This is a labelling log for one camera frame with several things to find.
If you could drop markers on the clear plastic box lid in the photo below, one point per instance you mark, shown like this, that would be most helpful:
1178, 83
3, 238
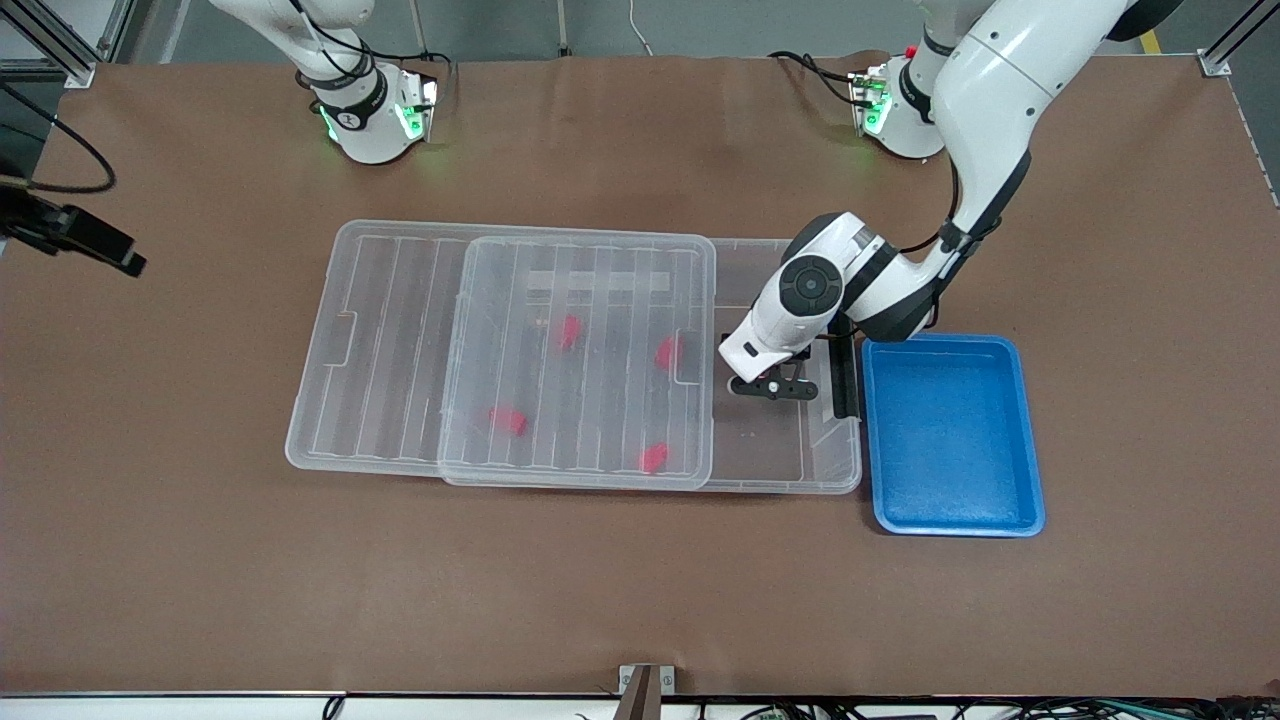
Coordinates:
370, 350

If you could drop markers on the aluminium frame profile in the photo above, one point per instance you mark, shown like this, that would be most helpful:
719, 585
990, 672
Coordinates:
1215, 65
80, 75

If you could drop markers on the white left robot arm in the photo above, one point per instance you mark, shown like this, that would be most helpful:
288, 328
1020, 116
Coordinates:
1000, 100

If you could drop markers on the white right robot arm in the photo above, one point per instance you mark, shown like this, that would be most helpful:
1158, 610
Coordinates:
370, 130

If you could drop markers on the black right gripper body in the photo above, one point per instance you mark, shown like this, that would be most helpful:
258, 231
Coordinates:
62, 226

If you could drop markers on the thin grey vertical post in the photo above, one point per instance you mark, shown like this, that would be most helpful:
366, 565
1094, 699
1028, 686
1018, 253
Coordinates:
563, 25

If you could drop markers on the red block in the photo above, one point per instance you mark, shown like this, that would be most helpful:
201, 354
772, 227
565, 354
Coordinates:
654, 457
508, 420
569, 331
668, 352

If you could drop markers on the small metal bracket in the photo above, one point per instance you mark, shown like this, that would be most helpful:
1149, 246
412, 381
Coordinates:
668, 680

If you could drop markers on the brown paper table cover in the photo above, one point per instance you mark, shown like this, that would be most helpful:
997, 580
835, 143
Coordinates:
200, 550

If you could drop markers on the clear plastic storage box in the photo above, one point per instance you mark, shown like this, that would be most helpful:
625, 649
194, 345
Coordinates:
760, 450

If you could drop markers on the white table edge rail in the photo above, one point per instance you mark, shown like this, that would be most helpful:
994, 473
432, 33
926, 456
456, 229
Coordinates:
150, 710

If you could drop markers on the blue plastic tray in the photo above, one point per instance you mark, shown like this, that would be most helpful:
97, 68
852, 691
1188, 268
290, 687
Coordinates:
950, 450

